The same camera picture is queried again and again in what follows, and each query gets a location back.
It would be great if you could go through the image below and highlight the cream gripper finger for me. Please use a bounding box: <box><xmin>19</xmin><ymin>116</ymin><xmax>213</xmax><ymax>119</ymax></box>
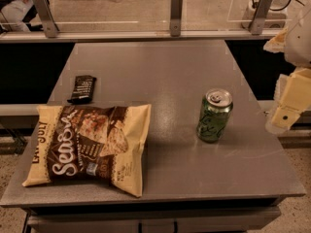
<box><xmin>263</xmin><ymin>27</ymin><xmax>288</xmax><ymax>53</ymax></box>
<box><xmin>265</xmin><ymin>67</ymin><xmax>311</xmax><ymax>134</ymax></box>

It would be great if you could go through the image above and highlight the green soda can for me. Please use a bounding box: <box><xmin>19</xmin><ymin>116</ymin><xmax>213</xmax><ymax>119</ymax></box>
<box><xmin>196</xmin><ymin>88</ymin><xmax>233</xmax><ymax>143</ymax></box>

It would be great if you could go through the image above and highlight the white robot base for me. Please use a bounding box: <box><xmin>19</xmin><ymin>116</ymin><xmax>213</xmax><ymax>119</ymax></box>
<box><xmin>241</xmin><ymin>0</ymin><xmax>292</xmax><ymax>28</ymax></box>

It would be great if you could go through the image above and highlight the yellow brown chips bag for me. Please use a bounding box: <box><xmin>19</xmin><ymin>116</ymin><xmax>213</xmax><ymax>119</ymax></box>
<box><xmin>23</xmin><ymin>104</ymin><xmax>152</xmax><ymax>197</ymax></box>

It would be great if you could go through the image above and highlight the black snack bar wrapper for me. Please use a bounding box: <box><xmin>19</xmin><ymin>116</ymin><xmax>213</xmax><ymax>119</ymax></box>
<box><xmin>68</xmin><ymin>75</ymin><xmax>96</xmax><ymax>105</ymax></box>

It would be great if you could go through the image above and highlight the clear acrylic barrier panel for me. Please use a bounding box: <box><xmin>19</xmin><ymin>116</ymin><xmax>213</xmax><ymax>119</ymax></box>
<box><xmin>0</xmin><ymin>0</ymin><xmax>311</xmax><ymax>32</ymax></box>

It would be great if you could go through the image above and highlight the person in background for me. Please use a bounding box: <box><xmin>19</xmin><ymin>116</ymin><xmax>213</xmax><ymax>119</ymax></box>
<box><xmin>0</xmin><ymin>0</ymin><xmax>34</xmax><ymax>32</ymax></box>

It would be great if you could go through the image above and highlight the grey cabinet under table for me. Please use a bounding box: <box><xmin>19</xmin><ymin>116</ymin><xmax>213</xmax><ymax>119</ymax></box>
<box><xmin>25</xmin><ymin>199</ymin><xmax>281</xmax><ymax>233</ymax></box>

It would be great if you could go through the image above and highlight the black cable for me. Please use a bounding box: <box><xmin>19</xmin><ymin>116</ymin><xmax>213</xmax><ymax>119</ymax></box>
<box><xmin>252</xmin><ymin>0</ymin><xmax>306</xmax><ymax>12</ymax></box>

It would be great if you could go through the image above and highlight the right metal rail bracket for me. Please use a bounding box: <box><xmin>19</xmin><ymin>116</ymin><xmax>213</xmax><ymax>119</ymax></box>
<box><xmin>249</xmin><ymin>0</ymin><xmax>273</xmax><ymax>35</ymax></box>

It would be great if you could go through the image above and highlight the metal rail bracket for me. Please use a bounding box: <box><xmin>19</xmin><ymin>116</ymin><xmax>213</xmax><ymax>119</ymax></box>
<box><xmin>169</xmin><ymin>0</ymin><xmax>183</xmax><ymax>37</ymax></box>
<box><xmin>33</xmin><ymin>0</ymin><xmax>58</xmax><ymax>38</ymax></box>
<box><xmin>249</xmin><ymin>0</ymin><xmax>273</xmax><ymax>35</ymax></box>

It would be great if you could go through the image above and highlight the middle metal rail bracket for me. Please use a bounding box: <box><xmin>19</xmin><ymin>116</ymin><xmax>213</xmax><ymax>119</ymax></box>
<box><xmin>169</xmin><ymin>0</ymin><xmax>183</xmax><ymax>37</ymax></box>

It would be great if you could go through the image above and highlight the left metal rail bracket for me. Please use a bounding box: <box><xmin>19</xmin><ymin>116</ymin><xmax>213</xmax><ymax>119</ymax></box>
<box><xmin>33</xmin><ymin>0</ymin><xmax>58</xmax><ymax>38</ymax></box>

